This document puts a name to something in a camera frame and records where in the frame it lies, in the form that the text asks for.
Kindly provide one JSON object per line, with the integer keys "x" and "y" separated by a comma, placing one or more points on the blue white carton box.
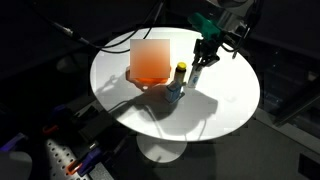
{"x": 173, "y": 94}

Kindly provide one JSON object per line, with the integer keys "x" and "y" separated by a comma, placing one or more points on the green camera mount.
{"x": 205, "y": 25}

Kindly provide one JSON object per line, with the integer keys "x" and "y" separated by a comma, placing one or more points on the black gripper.
{"x": 210, "y": 45}

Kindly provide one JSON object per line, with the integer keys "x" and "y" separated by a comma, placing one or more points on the black device on breadboard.
{"x": 93, "y": 128}

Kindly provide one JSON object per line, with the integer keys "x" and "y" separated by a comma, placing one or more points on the purple orange spring clamp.
{"x": 89, "y": 160}
{"x": 55, "y": 116}

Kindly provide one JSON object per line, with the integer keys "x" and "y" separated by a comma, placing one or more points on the orange plastic bag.
{"x": 150, "y": 60}

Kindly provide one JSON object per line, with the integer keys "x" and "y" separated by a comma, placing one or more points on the white rounded object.
{"x": 15, "y": 165}

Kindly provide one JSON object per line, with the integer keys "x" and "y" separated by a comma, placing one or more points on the white table pedestal base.
{"x": 160, "y": 151}

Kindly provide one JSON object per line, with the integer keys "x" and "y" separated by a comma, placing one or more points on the yellow capped bottle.
{"x": 181, "y": 68}

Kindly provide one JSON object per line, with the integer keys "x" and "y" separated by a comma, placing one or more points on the white bottle blue label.
{"x": 194, "y": 77}

